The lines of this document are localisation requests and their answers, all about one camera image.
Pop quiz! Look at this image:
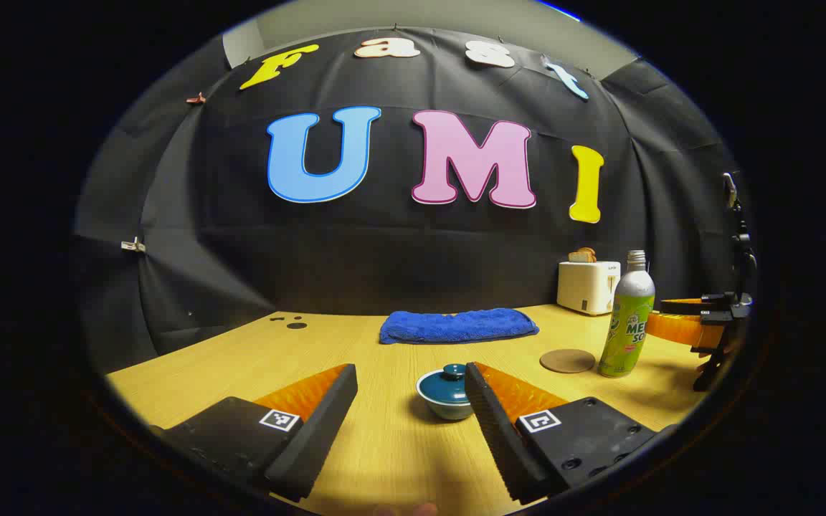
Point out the round brown coaster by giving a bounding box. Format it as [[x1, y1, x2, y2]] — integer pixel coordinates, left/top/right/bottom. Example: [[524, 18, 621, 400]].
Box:
[[540, 349, 597, 374]]

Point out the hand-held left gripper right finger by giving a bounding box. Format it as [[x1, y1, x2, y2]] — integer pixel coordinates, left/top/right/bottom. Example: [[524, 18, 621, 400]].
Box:
[[464, 362, 658, 506]]

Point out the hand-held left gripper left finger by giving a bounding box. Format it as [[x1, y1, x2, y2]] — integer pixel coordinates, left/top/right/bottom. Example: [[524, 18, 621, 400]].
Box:
[[149, 363, 359, 502]]

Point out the blue towel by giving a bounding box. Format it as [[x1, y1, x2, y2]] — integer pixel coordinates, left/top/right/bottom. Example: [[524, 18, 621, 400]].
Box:
[[379, 308, 540, 345]]

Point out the teal teacup lid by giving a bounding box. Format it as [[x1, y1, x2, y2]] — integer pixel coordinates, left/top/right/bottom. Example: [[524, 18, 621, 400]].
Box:
[[420, 363, 473, 399]]

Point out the silver green water bottle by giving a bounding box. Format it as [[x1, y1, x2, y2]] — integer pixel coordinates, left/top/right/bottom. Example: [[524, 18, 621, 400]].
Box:
[[597, 250, 656, 378]]

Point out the white toaster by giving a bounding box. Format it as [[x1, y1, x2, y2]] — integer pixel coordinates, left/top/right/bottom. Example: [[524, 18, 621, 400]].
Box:
[[556, 261, 622, 316]]

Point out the teal teacup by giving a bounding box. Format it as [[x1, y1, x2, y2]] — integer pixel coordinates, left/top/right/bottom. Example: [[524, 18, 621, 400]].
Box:
[[416, 374, 475, 421]]

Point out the black backdrop cloth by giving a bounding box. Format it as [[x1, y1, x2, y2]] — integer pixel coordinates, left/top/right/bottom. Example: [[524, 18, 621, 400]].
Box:
[[72, 27, 758, 373]]

